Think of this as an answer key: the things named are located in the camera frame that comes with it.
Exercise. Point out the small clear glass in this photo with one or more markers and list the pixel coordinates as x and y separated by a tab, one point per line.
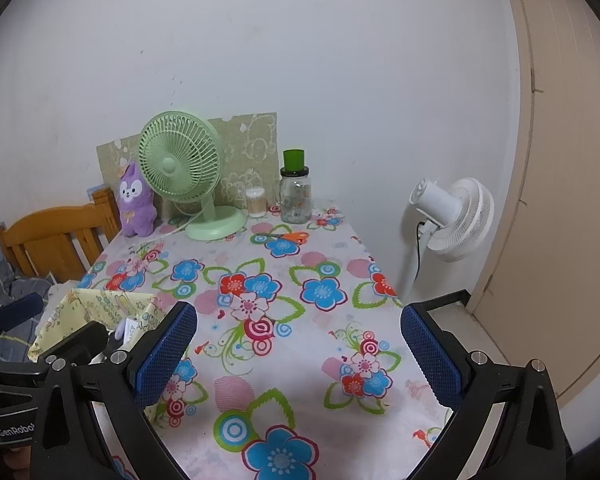
275	202

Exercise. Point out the orange scissors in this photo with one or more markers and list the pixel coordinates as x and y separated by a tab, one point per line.
295	237

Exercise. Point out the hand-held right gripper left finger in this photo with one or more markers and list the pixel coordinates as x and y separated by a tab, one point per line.
165	355

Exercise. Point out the white card packet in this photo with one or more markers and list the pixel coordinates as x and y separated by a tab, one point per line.
127	332

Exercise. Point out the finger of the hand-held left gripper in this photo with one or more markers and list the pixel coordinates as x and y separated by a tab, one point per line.
80	340
20	310

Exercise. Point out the green desk fan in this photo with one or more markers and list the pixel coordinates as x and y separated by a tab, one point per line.
180	160

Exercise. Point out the green patterned board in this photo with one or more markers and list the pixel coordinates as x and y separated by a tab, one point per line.
250	150

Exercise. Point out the person's left hand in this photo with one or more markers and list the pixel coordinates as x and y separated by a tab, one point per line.
15	462

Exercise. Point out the grey plaid bedding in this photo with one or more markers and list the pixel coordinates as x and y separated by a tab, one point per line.
30	287

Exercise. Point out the yellow patterned storage box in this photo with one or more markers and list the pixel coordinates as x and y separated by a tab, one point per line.
105	302

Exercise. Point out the clear glass jar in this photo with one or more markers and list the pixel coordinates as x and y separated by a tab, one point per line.
296	200

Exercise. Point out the green plastic cup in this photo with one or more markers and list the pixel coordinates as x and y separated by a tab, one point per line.
294	160

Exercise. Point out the beige door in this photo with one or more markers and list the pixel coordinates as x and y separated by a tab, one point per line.
570	210

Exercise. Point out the purple plush toy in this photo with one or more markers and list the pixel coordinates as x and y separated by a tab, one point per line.
135	200

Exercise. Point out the cotton swab jar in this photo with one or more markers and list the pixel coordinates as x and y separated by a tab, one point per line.
256	205

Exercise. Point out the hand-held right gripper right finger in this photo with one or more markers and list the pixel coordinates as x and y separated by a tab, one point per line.
432	360

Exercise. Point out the white standing fan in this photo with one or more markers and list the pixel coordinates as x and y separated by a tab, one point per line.
435	205

